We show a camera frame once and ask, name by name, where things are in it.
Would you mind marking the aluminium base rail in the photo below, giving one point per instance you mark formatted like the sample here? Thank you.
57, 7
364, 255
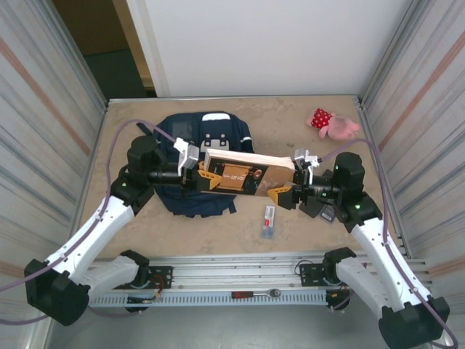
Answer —
236, 270

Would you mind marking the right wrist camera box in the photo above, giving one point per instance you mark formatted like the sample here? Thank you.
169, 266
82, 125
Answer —
303, 157

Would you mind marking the pink plush toy red dress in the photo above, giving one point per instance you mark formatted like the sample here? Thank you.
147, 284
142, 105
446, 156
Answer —
338, 127

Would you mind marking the brown black cover book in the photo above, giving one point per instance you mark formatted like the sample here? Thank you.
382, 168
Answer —
247, 178

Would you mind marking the white door frame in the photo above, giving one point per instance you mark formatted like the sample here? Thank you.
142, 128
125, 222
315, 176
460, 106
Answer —
152, 43

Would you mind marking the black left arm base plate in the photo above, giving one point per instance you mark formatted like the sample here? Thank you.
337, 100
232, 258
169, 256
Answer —
161, 276

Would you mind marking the white blue eraser blister pack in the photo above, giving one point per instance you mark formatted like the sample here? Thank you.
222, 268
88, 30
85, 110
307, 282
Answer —
269, 221

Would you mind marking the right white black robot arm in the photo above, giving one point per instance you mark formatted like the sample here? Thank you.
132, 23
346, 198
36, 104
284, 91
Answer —
374, 247

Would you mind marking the navy blue backpack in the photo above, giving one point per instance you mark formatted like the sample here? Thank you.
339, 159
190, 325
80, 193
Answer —
192, 205

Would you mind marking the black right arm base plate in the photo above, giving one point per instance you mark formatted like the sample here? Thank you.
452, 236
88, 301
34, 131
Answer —
309, 274

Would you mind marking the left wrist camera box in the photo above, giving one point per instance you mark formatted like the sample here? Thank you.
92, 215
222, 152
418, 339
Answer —
187, 156

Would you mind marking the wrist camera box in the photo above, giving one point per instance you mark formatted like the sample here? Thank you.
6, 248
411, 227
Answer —
303, 157
187, 156

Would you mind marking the small black calculator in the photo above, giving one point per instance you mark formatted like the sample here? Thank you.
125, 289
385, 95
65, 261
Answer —
327, 216

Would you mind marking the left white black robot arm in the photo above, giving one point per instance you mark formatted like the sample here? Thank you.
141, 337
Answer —
91, 232

